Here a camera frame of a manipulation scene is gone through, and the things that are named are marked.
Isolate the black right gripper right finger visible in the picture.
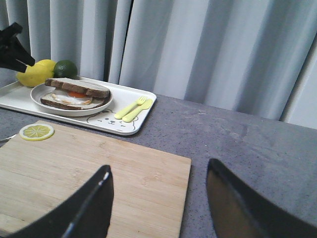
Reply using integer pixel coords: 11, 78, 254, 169
206, 159, 317, 238

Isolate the lemon slice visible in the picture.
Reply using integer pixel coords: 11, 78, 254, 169
19, 123, 54, 141

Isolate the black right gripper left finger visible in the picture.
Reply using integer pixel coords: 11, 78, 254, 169
7, 165, 114, 238

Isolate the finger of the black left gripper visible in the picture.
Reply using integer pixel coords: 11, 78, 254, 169
0, 22, 35, 73

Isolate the wooden cutting board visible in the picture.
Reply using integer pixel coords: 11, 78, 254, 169
0, 124, 191, 238

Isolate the bottom bread slice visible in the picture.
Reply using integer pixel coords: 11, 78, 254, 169
41, 93, 108, 110

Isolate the yellow plastic fork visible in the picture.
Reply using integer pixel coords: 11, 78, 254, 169
114, 96, 147, 119

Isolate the grey curtain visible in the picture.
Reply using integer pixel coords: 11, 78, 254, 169
0, 0, 317, 128

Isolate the white round plate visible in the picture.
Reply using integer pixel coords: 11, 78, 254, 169
30, 84, 113, 117

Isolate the fried egg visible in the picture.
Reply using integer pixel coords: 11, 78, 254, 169
51, 89, 93, 105

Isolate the white bread slice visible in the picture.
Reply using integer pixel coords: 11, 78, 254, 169
45, 78, 110, 98

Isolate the yellow plastic knife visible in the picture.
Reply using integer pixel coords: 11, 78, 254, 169
122, 99, 153, 122

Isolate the yellow lemon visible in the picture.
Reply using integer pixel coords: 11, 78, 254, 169
16, 59, 56, 87

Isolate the green lime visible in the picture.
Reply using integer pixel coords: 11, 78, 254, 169
53, 59, 78, 78

